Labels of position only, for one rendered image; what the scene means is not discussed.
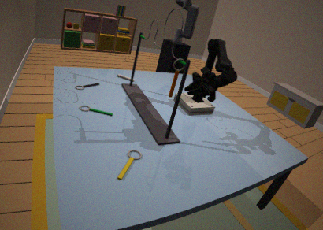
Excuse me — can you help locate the yellow handle with grey loop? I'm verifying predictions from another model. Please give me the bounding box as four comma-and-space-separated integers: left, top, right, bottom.
117, 150, 142, 180

